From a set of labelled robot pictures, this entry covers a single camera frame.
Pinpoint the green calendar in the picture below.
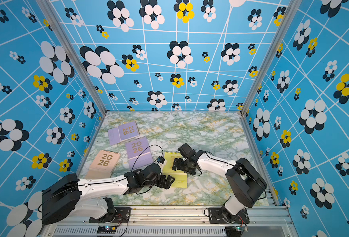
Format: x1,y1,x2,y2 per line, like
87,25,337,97
162,152,187,188

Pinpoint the purple calendar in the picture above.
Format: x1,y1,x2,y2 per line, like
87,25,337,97
108,121,139,146
126,137,153,170

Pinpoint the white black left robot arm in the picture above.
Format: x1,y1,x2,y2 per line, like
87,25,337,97
38,162,175,225

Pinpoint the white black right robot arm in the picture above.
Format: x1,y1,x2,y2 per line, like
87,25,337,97
173,143,267,224

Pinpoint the pink calendar left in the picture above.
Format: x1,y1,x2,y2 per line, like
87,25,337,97
85,150,121,180

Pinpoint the left green circuit board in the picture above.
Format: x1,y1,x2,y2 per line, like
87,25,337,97
97,226,116,234

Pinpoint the green circuit board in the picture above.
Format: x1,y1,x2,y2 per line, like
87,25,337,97
225,226,248,237
97,226,116,234

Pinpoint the right green circuit board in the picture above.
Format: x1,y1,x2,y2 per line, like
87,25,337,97
225,226,248,237

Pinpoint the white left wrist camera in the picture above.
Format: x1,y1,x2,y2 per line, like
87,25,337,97
155,156,166,167

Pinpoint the black left camera cable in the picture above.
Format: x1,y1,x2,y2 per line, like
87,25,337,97
130,144,165,172

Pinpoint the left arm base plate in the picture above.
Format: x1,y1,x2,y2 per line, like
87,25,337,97
89,207,132,224

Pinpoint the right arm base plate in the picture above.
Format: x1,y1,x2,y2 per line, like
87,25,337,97
204,207,250,225

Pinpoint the aluminium front rail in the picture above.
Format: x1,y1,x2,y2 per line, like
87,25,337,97
41,206,298,237

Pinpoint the aluminium corner post right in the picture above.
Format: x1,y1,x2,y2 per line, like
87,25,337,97
241,0,302,118

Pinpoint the aluminium corner post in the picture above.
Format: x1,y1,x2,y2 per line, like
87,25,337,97
36,1,107,116
241,0,302,118

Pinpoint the aluminium corner post left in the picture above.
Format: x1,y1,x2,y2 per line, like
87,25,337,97
36,1,107,116

